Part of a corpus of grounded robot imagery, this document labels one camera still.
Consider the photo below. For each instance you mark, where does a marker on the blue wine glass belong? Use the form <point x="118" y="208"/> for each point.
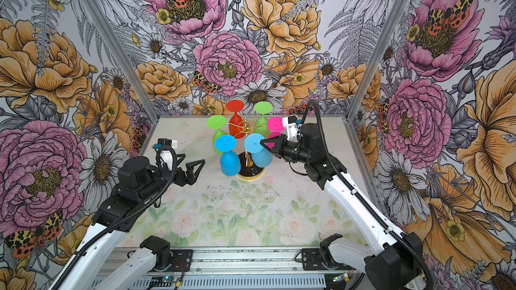
<point x="261" y="157"/>
<point x="229" y="161"/>

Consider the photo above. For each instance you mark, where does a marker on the gold wire wine glass rack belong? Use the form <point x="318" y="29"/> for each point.
<point x="249" y="172"/>

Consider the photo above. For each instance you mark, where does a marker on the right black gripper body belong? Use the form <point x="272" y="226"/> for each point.
<point x="293" y="150"/>

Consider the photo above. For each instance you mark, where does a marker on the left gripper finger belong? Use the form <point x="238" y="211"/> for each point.
<point x="180" y="158"/>
<point x="194" y="168"/>

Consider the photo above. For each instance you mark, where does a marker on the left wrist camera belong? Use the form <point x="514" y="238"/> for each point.
<point x="166" y="142"/>

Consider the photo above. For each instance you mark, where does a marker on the aluminium front rail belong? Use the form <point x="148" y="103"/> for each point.
<point x="242" y="259"/>

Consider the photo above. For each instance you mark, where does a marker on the back green wine glass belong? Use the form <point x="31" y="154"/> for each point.
<point x="262" y="109"/>

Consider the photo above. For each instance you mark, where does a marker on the front left green wine glass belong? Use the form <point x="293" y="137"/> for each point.
<point x="217" y="123"/>

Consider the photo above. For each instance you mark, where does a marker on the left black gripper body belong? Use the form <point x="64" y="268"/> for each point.
<point x="181" y="180"/>

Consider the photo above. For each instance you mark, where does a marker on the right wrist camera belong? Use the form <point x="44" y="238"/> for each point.
<point x="291" y="126"/>

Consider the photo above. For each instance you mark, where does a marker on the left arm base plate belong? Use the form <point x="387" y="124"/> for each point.
<point x="173" y="261"/>

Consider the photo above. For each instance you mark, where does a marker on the white vent grille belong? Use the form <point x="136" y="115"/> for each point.
<point x="248" y="281"/>

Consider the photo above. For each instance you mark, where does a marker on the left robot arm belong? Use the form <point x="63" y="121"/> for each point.
<point x="140" y="186"/>

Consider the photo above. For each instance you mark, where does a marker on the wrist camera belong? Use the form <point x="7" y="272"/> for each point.
<point x="166" y="142"/>
<point x="291" y="126"/>

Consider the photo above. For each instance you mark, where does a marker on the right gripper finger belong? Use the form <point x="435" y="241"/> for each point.
<point x="275" y="148"/>
<point x="275" y="140"/>

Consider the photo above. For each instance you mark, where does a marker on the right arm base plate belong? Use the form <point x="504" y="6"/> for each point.
<point x="311" y="260"/>

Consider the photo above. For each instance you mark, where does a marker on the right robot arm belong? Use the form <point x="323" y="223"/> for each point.
<point x="331" y="176"/>

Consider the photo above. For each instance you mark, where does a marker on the small green circuit board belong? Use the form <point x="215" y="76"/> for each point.
<point x="167" y="281"/>

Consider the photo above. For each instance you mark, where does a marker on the green wine glass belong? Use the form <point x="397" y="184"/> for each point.
<point x="262" y="109"/>
<point x="217" y="123"/>

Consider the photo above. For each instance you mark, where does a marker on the red wine glass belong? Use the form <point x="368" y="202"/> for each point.
<point x="235" y="124"/>

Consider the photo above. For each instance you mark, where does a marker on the pink wine glass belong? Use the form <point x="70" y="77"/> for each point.
<point x="275" y="126"/>

